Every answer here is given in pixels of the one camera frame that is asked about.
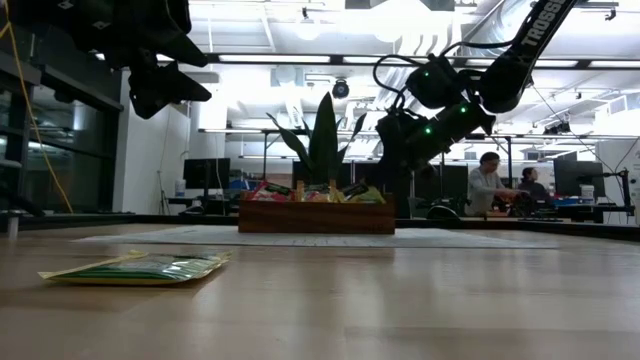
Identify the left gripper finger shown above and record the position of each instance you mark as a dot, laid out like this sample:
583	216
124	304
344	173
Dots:
160	90
185	50

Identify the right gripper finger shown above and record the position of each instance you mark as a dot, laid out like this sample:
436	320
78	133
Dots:
412	175
390	181

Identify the red tea bag packet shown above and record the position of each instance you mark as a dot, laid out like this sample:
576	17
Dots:
272	191

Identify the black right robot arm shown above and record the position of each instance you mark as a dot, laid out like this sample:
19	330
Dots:
510	60

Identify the long light strip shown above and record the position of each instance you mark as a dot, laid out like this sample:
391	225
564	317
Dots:
615	64
555	63
275	58
365	59
164	57

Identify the black office chair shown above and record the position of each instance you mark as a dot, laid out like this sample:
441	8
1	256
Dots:
442	213

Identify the person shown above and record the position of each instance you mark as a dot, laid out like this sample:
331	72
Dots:
535	189
482	187

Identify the green snake plant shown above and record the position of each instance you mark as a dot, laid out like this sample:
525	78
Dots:
322	145

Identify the wooden compartment box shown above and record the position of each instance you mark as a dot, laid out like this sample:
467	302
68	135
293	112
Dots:
316	217

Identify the black desk monitor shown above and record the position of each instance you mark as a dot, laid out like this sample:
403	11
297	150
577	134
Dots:
575	177
206	172

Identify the white bottle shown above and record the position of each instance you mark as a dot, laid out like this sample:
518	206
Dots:
180	188

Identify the dark office desk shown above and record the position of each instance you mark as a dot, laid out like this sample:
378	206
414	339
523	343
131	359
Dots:
575	210
200	202

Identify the black track spotlight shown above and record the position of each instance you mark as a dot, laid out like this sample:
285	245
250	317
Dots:
557	127

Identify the blue bin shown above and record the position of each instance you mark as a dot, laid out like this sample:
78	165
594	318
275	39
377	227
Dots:
567	202

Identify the white tub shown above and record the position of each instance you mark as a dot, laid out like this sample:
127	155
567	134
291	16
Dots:
587	193

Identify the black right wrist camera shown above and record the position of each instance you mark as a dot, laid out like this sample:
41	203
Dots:
435	82

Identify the black dome camera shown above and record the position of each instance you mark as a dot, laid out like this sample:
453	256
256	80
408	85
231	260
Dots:
340	89

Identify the black gantry frame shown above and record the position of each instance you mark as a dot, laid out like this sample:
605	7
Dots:
509	150

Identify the small metal post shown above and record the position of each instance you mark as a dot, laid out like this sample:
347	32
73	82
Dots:
12	222

